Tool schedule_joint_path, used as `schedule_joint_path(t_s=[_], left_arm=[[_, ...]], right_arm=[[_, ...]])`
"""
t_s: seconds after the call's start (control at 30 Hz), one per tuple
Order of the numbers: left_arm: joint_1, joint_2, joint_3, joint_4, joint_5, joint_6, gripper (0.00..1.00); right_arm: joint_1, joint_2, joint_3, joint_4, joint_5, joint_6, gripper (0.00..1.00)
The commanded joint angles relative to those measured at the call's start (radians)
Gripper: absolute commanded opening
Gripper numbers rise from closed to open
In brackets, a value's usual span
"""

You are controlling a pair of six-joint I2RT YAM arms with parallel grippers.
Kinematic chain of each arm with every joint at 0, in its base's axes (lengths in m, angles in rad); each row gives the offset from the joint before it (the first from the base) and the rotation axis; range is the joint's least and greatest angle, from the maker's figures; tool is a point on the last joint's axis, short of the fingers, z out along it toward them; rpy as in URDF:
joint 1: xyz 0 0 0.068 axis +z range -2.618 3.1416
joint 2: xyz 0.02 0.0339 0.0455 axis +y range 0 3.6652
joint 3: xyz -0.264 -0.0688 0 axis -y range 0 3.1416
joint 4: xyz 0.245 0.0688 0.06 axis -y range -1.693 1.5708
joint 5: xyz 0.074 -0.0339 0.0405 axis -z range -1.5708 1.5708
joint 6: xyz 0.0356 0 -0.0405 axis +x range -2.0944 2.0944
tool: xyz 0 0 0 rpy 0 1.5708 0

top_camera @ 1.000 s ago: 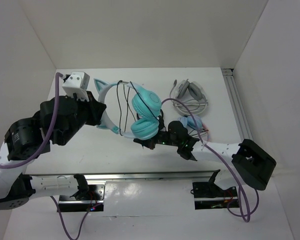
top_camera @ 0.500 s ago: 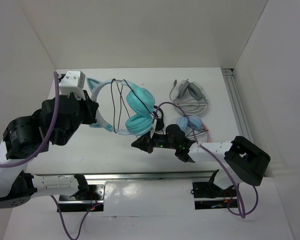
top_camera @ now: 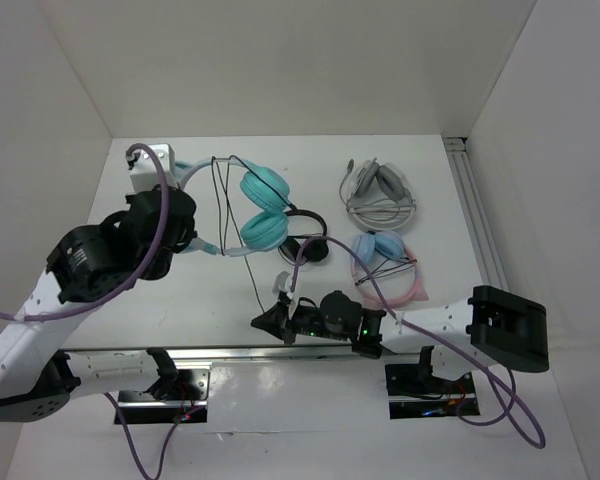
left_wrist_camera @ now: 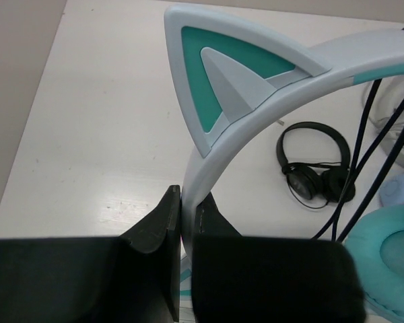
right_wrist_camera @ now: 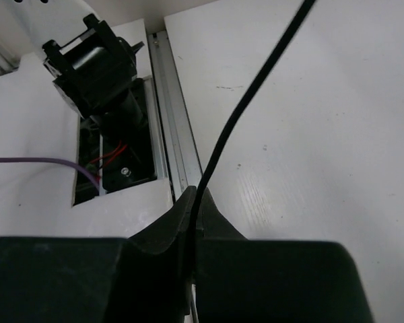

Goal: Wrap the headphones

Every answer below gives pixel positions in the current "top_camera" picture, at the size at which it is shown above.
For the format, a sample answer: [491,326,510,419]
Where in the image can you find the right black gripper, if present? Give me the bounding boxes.
[251,299,350,345]

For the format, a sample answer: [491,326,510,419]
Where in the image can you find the teal cat ear headphones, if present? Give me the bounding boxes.
[175,155,293,257]

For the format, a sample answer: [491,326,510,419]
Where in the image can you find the black headphone cable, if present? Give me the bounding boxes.
[209,155,294,314]

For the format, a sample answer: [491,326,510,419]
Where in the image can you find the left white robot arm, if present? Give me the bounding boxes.
[0,187,180,423]

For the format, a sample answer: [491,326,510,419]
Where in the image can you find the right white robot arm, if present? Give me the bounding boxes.
[251,285,549,392]

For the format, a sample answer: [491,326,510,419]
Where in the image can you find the black on-ear headphones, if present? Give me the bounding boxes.
[278,209,329,265]

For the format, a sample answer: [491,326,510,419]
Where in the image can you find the pink blue cat headphones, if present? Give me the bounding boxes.
[350,230,429,309]

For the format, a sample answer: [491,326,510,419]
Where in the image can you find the white grey headset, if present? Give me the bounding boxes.
[338,158,417,232]

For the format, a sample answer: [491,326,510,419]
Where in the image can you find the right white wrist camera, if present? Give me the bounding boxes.
[272,271,295,304]

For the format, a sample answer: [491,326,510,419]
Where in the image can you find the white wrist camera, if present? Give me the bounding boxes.
[125,143,178,193]
[272,271,295,304]

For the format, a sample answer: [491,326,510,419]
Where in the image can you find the aluminium front rail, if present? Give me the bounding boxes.
[79,340,431,364]

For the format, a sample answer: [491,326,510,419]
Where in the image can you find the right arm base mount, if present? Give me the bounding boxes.
[385,347,480,420]

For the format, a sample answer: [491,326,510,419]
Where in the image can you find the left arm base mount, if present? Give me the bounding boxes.
[114,348,211,425]

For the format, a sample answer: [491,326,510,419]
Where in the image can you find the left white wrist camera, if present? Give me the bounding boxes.
[125,143,178,193]

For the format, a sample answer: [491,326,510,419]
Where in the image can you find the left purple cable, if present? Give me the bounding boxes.
[0,142,206,480]

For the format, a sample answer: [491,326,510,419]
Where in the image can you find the purple cable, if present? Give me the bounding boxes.
[289,235,547,450]
[0,142,206,480]

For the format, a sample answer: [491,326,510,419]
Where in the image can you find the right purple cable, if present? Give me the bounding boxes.
[289,235,547,450]

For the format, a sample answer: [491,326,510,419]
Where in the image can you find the aluminium side rail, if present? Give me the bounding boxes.
[443,137,509,291]

